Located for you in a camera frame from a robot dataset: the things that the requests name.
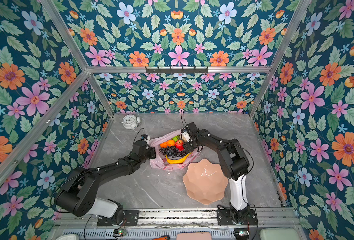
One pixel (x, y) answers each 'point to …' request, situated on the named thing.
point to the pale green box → (279, 233)
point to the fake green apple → (176, 138)
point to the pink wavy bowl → (205, 181)
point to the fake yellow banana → (179, 160)
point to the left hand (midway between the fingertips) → (157, 145)
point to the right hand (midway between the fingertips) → (190, 144)
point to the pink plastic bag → (160, 162)
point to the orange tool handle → (162, 238)
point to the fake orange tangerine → (163, 145)
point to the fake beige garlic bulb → (185, 137)
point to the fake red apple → (179, 144)
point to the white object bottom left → (68, 237)
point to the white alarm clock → (130, 121)
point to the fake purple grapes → (172, 152)
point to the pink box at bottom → (194, 236)
